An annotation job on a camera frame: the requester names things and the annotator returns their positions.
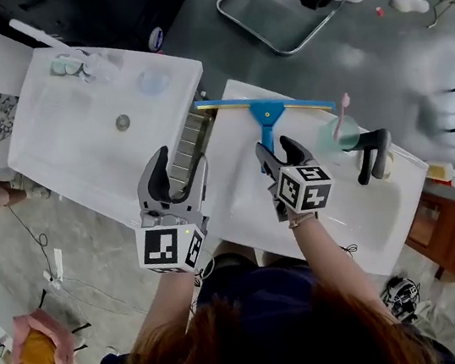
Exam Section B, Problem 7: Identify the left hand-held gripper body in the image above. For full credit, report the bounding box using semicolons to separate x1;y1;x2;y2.
129;195;219;282

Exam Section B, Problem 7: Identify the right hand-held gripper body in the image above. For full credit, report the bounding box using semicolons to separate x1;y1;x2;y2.
264;155;340;224

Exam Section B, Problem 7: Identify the blue squeegee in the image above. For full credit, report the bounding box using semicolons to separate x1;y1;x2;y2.
193;79;344;174

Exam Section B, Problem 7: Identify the person's left forearm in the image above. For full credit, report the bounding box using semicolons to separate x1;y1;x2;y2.
132;262;208;346

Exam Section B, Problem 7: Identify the person's right forearm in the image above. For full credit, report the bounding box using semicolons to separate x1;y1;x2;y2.
285;201;398;338

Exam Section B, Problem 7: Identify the metal slatted rack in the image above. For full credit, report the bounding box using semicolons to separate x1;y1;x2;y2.
158;104;230;200

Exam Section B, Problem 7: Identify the green translucent cup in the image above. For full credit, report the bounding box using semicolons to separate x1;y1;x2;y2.
312;113;365;157

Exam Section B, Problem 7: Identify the pink toothbrush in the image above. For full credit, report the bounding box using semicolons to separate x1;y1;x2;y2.
326;91;358;145

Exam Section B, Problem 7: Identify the metal sink drain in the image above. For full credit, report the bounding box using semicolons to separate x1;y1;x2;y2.
113;112;134;133

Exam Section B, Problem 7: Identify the white oval sink basin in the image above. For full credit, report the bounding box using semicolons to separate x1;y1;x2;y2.
184;49;447;304

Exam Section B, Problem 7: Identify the black faucet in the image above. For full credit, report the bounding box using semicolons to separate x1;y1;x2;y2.
349;126;399;188

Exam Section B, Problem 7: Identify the cream round container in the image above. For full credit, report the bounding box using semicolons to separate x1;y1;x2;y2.
376;147;400;182

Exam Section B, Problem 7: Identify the white rectangular sink basin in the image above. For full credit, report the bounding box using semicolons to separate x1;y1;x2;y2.
0;21;228;250

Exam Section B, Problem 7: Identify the person's navy top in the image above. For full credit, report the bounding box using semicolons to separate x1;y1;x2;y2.
60;219;455;364

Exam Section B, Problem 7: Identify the yellow squeeze bottle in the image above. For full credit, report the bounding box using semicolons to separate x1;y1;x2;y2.
424;159;453;185

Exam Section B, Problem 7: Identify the clear glass cup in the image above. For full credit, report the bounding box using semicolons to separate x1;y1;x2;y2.
64;56;89;81
48;56;71;79

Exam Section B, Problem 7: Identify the black and white headset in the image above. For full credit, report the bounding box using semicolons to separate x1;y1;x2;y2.
376;272;428;325

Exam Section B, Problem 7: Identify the brown wooden cabinet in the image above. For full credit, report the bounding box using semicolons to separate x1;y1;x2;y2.
397;185;455;286

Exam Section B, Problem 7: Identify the pink bag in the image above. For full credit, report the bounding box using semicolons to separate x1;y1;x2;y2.
4;306;79;364

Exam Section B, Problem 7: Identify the black cabinet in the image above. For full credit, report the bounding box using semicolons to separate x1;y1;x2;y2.
0;0;209;80

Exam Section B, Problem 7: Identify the thin metal bracelet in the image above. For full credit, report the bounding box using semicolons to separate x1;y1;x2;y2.
286;211;319;230

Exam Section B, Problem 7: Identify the black cable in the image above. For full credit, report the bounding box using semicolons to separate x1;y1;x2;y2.
8;200;54;272

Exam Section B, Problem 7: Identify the white long-handled brush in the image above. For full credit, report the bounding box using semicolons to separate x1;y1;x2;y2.
8;10;71;58

